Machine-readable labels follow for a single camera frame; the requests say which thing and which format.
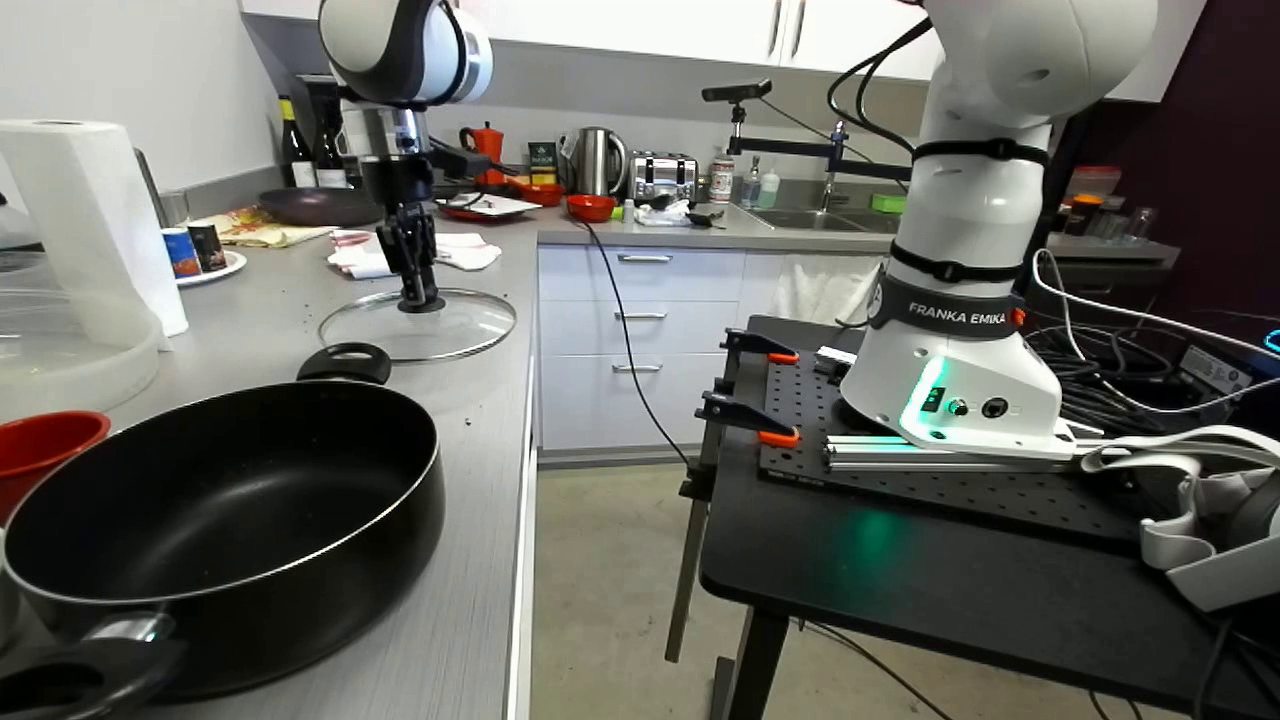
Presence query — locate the sink faucet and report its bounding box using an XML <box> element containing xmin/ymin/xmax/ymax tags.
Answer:
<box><xmin>813</xmin><ymin>120</ymin><xmax>860</xmax><ymax>208</ymax></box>

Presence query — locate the black frying pan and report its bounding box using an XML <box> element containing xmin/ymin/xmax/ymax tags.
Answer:
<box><xmin>257</xmin><ymin>182</ymin><xmax>390</xmax><ymax>229</ymax></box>

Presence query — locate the white wall cabinet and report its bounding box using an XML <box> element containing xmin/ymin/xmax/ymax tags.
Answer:
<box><xmin>237</xmin><ymin>0</ymin><xmax>1211</xmax><ymax>108</ymax></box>

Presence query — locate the small red bowl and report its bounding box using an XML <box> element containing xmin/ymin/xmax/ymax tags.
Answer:
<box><xmin>563</xmin><ymin>192</ymin><xmax>624</xmax><ymax>229</ymax></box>

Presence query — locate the small dark can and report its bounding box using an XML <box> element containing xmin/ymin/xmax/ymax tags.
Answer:
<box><xmin>186</xmin><ymin>219</ymin><xmax>232</xmax><ymax>274</ymax></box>

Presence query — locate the green jar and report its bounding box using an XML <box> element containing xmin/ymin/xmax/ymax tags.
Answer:
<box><xmin>525</xmin><ymin>136</ymin><xmax>563</xmax><ymax>192</ymax></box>

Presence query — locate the dark glass bottle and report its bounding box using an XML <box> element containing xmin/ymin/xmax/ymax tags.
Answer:
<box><xmin>270</xmin><ymin>94</ymin><xmax>318</xmax><ymax>192</ymax></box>

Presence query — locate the white drawer cabinet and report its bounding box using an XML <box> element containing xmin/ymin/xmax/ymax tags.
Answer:
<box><xmin>530</xmin><ymin>238</ymin><xmax>886</xmax><ymax>468</ymax></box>

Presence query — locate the white plate with food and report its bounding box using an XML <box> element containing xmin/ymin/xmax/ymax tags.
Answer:
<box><xmin>437</xmin><ymin>186</ymin><xmax>543</xmax><ymax>224</ymax></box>

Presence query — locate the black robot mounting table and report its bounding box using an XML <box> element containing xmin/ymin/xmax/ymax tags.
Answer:
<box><xmin>659</xmin><ymin>313</ymin><xmax>1280</xmax><ymax>720</ymax></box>

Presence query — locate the black coffee machine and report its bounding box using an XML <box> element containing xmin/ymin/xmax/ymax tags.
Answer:
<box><xmin>297</xmin><ymin>73</ymin><xmax>390</xmax><ymax>197</ymax></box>

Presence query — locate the clear plastic bottle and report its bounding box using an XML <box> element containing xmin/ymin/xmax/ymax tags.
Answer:
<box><xmin>740</xmin><ymin>151</ymin><xmax>788</xmax><ymax>211</ymax></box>
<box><xmin>702</xmin><ymin>148</ymin><xmax>744</xmax><ymax>211</ymax></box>

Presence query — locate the stainless steel toaster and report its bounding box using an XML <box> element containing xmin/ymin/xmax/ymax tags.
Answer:
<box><xmin>627</xmin><ymin>148</ymin><xmax>702</xmax><ymax>202</ymax></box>

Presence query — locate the white cable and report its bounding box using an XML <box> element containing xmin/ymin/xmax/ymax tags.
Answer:
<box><xmin>1026</xmin><ymin>243</ymin><xmax>1280</xmax><ymax>367</ymax></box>

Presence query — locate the yellowish cloth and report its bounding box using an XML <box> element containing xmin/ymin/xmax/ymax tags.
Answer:
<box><xmin>217</xmin><ymin>202</ymin><xmax>336</xmax><ymax>257</ymax></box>

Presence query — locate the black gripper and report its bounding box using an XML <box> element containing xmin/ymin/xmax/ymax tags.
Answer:
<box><xmin>371</xmin><ymin>202</ymin><xmax>443</xmax><ymax>306</ymax></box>

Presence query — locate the aluminium rail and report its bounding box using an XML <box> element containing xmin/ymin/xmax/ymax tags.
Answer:
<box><xmin>818</xmin><ymin>429</ymin><xmax>1087</xmax><ymax>473</ymax></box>

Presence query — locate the grey white controller device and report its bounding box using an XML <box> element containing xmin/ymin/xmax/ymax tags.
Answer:
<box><xmin>1136</xmin><ymin>455</ymin><xmax>1280</xmax><ymax>618</ymax></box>

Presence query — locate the white crumpled paper napkin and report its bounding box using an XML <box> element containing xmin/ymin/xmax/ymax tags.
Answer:
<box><xmin>433</xmin><ymin>229</ymin><xmax>508</xmax><ymax>274</ymax></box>

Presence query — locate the black power strip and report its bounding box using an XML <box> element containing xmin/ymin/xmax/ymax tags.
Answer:
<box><xmin>1174</xmin><ymin>339</ymin><xmax>1260</xmax><ymax>398</ymax></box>

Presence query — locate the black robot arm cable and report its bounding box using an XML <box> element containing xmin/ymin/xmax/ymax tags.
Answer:
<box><xmin>818</xmin><ymin>13</ymin><xmax>941</xmax><ymax>169</ymax></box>

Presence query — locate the glass lid with black knob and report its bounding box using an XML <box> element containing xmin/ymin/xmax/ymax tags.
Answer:
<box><xmin>316</xmin><ymin>279</ymin><xmax>520</xmax><ymax>367</ymax></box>

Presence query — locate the black cable bundle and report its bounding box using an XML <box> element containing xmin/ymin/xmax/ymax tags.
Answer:
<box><xmin>1055</xmin><ymin>316</ymin><xmax>1211</xmax><ymax>436</ymax></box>

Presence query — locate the black hanging power cable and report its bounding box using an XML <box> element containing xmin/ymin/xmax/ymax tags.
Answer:
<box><xmin>579</xmin><ymin>216</ymin><xmax>700</xmax><ymax>473</ymax></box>

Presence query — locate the white paper towel roll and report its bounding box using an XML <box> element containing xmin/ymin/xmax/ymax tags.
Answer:
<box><xmin>0</xmin><ymin>117</ymin><xmax>190</xmax><ymax>342</ymax></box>

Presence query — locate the white red-striped paper packet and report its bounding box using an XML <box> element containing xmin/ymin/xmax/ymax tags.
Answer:
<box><xmin>324</xmin><ymin>230</ymin><xmax>406</xmax><ymax>285</ymax></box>

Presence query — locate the small white plate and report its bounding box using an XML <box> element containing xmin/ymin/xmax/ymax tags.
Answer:
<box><xmin>172</xmin><ymin>248</ymin><xmax>250</xmax><ymax>290</ymax></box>

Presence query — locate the white dish cloth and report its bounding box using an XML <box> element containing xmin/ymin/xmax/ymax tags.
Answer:
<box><xmin>624</xmin><ymin>197</ymin><xmax>731</xmax><ymax>230</ymax></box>

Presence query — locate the stainless steel kettle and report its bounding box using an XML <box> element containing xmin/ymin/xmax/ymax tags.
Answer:
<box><xmin>569</xmin><ymin>123</ymin><xmax>635</xmax><ymax>202</ymax></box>

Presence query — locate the small blue can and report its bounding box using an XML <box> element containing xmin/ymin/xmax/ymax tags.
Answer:
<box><xmin>161</xmin><ymin>224</ymin><xmax>205</xmax><ymax>285</ymax></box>

